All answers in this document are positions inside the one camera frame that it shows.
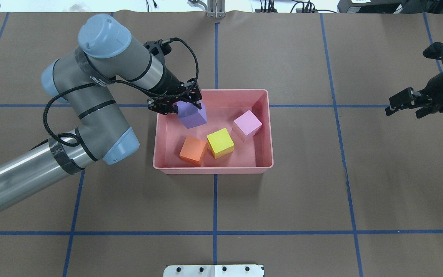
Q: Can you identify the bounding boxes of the yellow cube block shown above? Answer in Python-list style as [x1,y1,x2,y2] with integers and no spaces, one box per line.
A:
[207,128,235,159]

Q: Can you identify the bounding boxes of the metal frame post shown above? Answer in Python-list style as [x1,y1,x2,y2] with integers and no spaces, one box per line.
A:
[205,0,226,18]

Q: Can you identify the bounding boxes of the orange cube block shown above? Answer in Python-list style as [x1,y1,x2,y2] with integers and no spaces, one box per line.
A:
[179,137,208,167]

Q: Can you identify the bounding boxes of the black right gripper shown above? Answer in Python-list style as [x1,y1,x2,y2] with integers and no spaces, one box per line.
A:
[385,72,443,118]

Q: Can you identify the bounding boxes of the white metal camera stand base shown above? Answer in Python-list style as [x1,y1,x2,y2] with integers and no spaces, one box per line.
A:
[163,264,265,277]

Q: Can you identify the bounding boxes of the pink plastic bin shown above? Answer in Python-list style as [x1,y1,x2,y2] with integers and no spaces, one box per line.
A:
[153,89,274,175]

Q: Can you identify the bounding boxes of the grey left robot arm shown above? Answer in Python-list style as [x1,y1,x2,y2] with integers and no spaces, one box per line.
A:
[0,14,204,213]

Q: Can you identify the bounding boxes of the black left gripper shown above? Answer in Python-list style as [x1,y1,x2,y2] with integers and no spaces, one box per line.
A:
[147,68,202,115]

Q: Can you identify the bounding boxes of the black equipment on back bench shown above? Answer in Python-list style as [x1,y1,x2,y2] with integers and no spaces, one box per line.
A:
[337,0,443,14]

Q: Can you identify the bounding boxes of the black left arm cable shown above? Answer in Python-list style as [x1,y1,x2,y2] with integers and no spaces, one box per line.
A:
[43,37,200,147]

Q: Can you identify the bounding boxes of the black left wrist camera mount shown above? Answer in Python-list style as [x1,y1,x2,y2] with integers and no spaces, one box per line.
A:
[143,39,172,65]

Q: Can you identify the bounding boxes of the purple cube block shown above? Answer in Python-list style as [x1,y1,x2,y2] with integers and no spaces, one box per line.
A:
[177,101,208,128]

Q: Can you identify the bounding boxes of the pink cube block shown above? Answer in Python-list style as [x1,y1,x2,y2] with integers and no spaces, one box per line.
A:
[233,110,263,142]

